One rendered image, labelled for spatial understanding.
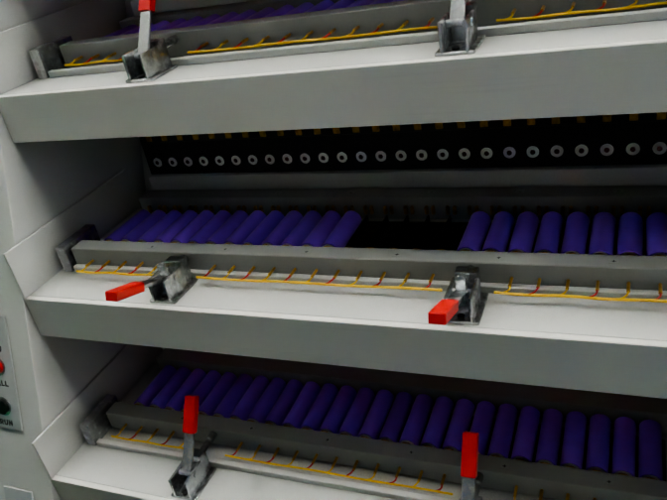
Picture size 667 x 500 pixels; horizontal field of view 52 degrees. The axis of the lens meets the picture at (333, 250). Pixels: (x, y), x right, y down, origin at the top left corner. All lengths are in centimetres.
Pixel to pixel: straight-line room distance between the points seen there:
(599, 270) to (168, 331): 36
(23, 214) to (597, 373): 53
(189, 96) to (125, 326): 22
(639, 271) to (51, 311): 52
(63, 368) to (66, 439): 8
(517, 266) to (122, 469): 45
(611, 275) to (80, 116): 46
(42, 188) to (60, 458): 28
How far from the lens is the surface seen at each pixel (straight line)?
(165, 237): 71
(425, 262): 55
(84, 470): 79
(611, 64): 48
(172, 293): 63
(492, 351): 52
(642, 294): 54
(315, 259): 59
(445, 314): 45
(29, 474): 82
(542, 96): 49
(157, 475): 74
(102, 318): 68
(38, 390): 76
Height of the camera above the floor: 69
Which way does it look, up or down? 11 degrees down
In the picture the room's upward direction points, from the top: 3 degrees counter-clockwise
